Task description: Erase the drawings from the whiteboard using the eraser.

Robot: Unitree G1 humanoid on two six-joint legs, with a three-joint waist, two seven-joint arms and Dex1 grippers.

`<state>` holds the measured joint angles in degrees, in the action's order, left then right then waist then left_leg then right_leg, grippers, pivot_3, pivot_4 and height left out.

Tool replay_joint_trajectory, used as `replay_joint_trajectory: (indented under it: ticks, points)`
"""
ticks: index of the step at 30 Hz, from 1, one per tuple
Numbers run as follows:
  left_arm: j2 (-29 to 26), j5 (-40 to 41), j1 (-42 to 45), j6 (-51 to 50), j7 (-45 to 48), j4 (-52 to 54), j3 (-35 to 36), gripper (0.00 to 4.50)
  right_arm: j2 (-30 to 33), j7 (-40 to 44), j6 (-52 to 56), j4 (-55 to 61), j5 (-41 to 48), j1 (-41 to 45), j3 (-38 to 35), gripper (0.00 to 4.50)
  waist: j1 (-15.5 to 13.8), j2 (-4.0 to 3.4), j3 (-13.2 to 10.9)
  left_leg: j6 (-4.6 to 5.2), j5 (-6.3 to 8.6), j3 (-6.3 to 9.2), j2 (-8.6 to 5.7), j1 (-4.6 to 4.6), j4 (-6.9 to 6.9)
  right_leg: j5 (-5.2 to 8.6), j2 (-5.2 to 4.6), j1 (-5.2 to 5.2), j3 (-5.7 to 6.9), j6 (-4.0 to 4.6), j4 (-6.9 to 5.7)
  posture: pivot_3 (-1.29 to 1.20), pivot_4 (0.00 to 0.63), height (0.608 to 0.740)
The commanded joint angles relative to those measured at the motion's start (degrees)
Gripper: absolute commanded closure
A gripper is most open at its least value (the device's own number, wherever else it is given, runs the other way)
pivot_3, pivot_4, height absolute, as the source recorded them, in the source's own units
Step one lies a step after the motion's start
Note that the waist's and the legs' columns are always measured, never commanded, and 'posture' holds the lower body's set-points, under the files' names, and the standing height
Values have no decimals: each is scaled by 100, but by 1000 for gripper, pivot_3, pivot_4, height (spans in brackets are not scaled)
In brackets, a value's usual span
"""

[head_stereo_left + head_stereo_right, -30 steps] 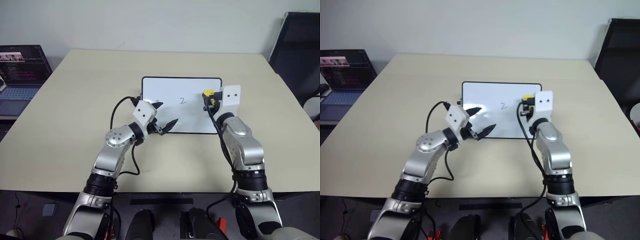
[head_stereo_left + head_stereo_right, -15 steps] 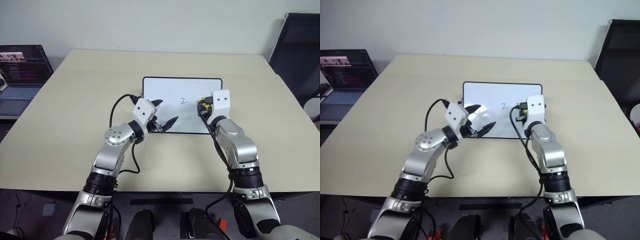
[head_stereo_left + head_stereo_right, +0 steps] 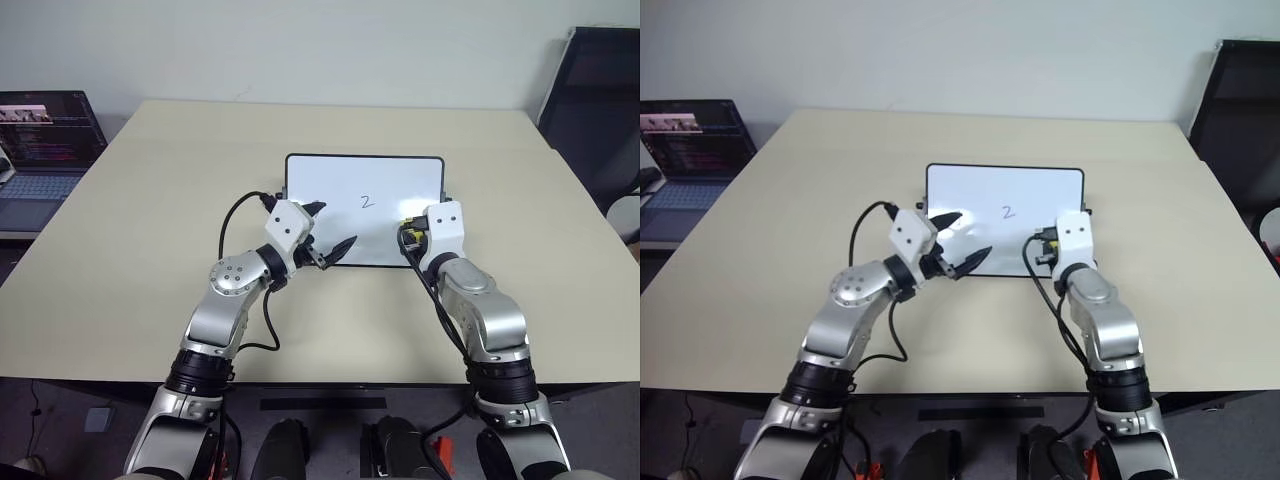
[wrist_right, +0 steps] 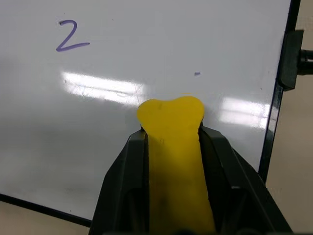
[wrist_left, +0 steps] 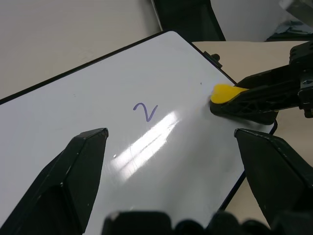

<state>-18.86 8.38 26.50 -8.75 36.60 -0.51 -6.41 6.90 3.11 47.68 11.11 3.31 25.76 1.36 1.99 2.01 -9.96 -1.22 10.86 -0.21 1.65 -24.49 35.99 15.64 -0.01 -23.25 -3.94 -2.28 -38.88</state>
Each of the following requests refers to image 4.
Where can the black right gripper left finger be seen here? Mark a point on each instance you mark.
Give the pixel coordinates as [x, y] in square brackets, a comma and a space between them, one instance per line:
[122, 183]

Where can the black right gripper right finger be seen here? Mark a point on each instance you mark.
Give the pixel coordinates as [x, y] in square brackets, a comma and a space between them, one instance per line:
[234, 186]

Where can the yellow sponge eraser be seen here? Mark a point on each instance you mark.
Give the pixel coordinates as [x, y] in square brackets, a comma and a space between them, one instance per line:
[176, 147]

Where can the black whiteboard clamp holder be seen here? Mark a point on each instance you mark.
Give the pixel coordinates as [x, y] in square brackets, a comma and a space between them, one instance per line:
[292, 58]

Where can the white whiteboard with dark frame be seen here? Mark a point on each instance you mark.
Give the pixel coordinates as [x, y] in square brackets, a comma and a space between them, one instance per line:
[137, 73]

